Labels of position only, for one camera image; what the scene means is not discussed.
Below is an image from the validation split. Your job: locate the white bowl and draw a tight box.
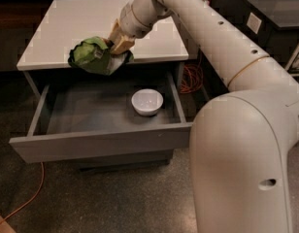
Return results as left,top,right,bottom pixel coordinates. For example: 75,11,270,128
131,88,164,117

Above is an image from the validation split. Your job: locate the green rice chip bag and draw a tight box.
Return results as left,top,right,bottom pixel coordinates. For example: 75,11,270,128
68,36,134,76

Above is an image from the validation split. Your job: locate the orange extension cable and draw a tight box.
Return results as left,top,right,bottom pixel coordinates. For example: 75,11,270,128
0,0,221,231

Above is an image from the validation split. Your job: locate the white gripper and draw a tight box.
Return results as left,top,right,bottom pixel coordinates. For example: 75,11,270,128
108,0,152,55

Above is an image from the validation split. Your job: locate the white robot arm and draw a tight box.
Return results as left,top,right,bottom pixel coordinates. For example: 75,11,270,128
110,0,299,233

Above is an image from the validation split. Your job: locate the cardboard corner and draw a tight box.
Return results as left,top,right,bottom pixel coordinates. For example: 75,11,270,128
0,216,16,233

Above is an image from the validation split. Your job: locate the grey drawer cabinet white top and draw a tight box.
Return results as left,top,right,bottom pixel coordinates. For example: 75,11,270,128
17,0,188,168

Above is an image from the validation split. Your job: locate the framed poster on cabinet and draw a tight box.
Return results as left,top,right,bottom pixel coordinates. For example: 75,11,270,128
285,43,299,77

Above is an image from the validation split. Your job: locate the grey top drawer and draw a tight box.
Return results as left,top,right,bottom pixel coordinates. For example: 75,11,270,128
10,72,191,163

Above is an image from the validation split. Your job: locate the black cabinet with hole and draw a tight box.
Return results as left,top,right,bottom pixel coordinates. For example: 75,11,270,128
201,0,299,92

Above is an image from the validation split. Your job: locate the white label on cabinet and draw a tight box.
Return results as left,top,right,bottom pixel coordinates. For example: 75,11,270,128
247,13,262,34

